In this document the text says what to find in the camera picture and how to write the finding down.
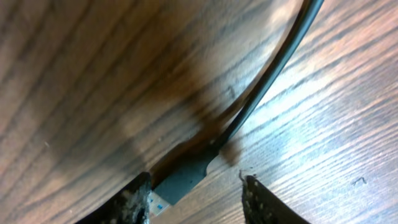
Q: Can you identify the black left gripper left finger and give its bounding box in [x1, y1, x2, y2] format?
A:
[76, 172, 151, 224]

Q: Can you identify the black thick usb cable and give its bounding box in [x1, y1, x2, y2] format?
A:
[148, 0, 325, 217]

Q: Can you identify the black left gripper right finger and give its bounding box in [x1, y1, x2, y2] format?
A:
[239, 171, 309, 224]

